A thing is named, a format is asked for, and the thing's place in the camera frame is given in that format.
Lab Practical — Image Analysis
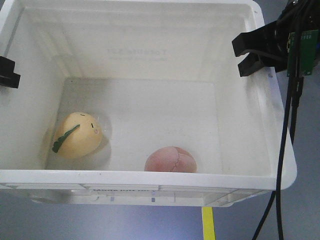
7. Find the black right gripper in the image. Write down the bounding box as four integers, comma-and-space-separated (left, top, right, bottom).
231, 0, 320, 77

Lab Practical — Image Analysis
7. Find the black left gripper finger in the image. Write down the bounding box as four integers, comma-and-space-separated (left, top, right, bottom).
0, 56, 21, 89

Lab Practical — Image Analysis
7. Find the yellow plush toy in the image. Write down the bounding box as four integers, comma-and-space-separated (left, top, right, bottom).
52, 112, 103, 160

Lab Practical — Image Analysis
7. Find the white plastic tote box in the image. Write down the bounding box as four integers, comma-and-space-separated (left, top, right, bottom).
0, 0, 284, 207

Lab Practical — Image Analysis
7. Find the pink plush toy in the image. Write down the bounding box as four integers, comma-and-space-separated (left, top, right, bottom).
144, 146, 197, 173

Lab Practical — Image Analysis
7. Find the green right circuit board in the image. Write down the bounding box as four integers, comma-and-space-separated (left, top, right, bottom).
286, 29, 320, 77

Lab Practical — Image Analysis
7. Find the yellow floor tape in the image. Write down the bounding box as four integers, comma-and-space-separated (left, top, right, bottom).
201, 206, 216, 240

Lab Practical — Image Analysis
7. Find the black cable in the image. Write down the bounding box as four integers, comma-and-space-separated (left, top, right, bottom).
275, 0, 305, 240
251, 191, 277, 240

